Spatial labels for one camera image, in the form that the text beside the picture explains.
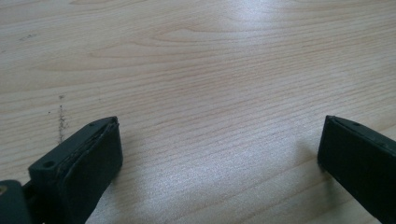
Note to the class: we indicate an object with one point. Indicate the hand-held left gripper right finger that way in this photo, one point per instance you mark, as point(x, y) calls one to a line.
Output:
point(358, 158)

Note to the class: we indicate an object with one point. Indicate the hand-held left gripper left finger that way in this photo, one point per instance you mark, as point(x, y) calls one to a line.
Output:
point(84, 168)

